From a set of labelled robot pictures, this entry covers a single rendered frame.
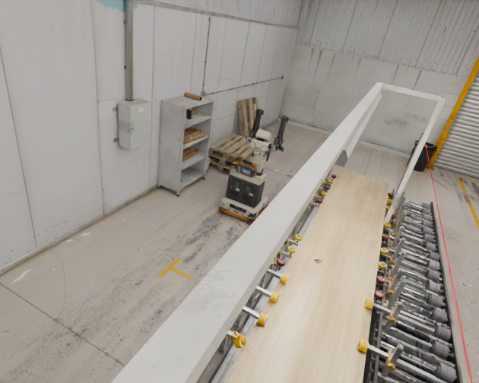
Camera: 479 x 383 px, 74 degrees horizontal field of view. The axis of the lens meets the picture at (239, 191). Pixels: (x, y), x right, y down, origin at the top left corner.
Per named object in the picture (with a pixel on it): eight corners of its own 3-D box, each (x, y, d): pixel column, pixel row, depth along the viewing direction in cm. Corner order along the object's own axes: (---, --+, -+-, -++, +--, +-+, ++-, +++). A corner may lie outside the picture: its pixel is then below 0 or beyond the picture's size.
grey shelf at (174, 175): (157, 188, 561) (160, 100, 487) (186, 172, 635) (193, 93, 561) (178, 196, 547) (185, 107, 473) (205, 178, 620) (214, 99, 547)
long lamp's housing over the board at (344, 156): (320, 159, 154) (325, 144, 151) (369, 97, 352) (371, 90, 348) (344, 167, 151) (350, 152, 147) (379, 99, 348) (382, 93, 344)
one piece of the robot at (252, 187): (253, 215, 501) (263, 167, 462) (223, 203, 519) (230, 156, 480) (261, 206, 529) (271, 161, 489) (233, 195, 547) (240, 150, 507)
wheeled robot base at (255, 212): (252, 225, 500) (255, 212, 488) (217, 210, 521) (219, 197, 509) (268, 207, 555) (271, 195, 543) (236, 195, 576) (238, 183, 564)
